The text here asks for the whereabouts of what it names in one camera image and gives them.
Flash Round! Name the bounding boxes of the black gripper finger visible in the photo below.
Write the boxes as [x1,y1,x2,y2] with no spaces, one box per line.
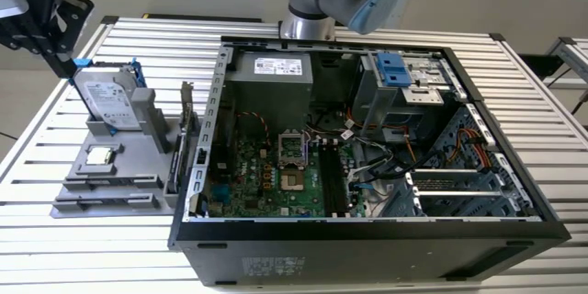
[0,25,77,80]
[50,0,97,57]

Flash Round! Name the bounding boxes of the black RAM slot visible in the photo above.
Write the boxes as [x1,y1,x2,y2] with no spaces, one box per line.
[333,138,351,219]
[327,138,345,219]
[317,138,333,219]
[322,138,339,219]

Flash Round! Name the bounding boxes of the hard disk in blue carrier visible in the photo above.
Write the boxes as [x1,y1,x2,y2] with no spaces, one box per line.
[67,56,149,136]

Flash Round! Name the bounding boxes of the silver CPU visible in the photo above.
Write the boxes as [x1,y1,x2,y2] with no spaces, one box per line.
[87,147,115,166]

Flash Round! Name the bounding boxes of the grey parts rack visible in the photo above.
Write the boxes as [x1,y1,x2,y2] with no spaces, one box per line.
[50,82,203,220]

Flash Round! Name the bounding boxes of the black case fan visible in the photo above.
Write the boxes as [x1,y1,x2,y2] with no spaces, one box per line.
[215,97,238,171]

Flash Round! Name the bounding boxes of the grey power supply white label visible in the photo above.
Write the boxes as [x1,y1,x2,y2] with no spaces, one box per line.
[225,51,317,133]

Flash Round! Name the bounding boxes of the metal socket cover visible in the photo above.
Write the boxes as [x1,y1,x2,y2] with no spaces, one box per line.
[278,129,309,170]

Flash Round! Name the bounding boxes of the CPU socket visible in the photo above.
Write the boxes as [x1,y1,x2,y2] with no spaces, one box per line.
[279,168,309,192]

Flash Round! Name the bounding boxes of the green motherboard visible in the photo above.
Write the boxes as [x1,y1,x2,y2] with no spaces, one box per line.
[206,128,369,219]

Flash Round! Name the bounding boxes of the blue drive latch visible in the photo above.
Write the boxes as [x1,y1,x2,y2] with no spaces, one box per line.
[375,52,410,87]

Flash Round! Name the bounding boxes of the black PC case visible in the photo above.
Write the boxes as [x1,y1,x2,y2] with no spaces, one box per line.
[167,34,574,287]

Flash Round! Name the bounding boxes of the grey metal disk bay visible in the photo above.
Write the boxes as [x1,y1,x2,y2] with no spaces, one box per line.
[403,166,530,219]

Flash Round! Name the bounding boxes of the graphics card with metal bracket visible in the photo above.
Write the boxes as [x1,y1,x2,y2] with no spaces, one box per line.
[165,80,202,195]

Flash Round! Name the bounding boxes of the white labelled wire bundle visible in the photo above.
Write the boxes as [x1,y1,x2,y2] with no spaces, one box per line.
[307,120,369,143]

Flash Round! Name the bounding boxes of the orange cable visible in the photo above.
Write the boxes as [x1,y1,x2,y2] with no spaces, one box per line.
[347,107,419,164]

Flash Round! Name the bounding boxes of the black cable bundle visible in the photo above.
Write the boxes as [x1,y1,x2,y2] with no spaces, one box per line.
[358,142,457,185]

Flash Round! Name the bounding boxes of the orange yellow red power wires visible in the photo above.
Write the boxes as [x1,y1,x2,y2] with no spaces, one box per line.
[453,127,493,174]

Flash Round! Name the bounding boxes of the aluminium frame side table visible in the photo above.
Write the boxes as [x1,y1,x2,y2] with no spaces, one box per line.
[542,36,588,88]

